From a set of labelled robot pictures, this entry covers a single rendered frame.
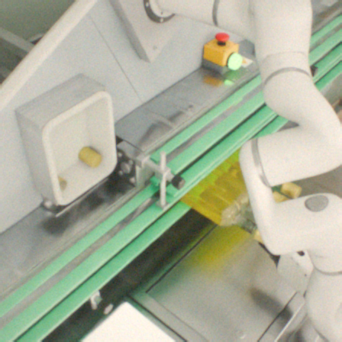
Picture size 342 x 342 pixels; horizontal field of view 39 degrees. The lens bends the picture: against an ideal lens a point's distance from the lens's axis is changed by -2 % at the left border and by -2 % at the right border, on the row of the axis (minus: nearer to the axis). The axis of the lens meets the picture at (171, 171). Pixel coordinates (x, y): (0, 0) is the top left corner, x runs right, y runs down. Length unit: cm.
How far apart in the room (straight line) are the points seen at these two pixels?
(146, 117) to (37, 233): 39
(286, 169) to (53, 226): 55
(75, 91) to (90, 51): 10
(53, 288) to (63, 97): 39
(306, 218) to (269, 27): 31
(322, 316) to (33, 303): 55
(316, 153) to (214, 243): 59
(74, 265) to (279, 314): 49
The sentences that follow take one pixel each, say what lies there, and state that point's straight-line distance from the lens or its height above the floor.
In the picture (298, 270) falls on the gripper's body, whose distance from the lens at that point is 108.
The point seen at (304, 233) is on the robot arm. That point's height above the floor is 132.
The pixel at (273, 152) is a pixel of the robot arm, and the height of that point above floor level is 121.
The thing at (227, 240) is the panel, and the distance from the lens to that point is 130.
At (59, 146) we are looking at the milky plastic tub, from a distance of 107.
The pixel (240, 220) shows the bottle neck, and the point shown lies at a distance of 116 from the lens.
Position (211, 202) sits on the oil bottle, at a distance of 117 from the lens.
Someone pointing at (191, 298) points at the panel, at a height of 110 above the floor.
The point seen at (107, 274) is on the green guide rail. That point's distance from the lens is 112.
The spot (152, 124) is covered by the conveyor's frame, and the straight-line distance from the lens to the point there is 118.
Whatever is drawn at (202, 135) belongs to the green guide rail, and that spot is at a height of 93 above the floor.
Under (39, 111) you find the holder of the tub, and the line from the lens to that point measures 95.
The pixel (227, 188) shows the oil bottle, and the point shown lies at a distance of 120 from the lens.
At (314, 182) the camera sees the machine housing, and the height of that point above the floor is 112.
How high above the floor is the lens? 146
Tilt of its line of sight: 28 degrees down
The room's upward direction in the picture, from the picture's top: 121 degrees clockwise
